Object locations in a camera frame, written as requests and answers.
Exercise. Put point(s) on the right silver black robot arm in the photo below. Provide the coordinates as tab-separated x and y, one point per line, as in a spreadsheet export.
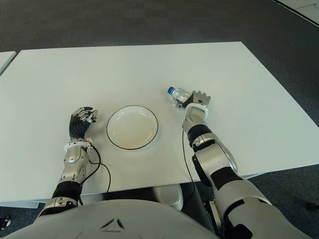
219	159

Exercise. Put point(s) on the neighbouring white table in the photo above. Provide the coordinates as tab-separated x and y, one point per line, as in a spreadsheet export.
6	61

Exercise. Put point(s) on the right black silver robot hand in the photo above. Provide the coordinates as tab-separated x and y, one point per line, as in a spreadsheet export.
200	98

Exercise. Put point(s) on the black wheeled stand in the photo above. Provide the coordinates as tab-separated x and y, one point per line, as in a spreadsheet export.
4	222

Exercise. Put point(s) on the grey robot torso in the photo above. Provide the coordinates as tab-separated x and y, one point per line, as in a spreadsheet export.
112	221

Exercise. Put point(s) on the white table leg base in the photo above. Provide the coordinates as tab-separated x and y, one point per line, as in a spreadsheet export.
169	195

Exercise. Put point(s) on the clear water bottle blue cap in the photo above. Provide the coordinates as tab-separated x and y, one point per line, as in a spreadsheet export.
180	94

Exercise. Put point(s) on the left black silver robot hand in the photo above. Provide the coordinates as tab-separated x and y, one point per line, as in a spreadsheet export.
77	128

